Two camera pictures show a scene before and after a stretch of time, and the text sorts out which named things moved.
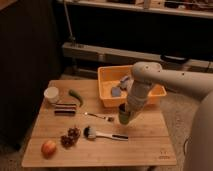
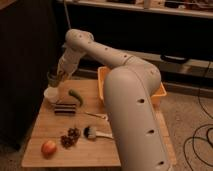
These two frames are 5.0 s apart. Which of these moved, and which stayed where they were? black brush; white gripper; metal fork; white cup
Moved: white gripper
Stayed: white cup; metal fork; black brush
